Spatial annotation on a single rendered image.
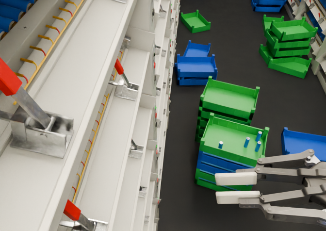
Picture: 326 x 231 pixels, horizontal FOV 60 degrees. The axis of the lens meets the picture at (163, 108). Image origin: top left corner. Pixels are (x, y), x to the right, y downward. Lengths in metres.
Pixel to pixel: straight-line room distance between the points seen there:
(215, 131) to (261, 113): 0.70
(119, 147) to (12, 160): 0.26
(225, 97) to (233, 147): 0.37
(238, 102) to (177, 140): 0.48
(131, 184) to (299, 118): 1.72
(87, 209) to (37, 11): 0.25
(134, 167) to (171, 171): 1.07
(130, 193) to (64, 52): 0.40
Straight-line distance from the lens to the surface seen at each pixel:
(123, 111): 0.52
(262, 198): 0.49
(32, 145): 0.24
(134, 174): 0.67
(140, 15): 0.63
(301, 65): 2.73
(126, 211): 0.63
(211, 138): 1.49
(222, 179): 0.52
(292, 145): 2.02
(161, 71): 1.24
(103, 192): 0.43
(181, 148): 1.83
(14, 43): 0.29
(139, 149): 0.69
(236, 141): 1.50
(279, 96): 2.34
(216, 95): 1.72
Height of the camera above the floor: 1.47
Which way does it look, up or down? 45 degrees down
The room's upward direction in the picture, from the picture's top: straight up
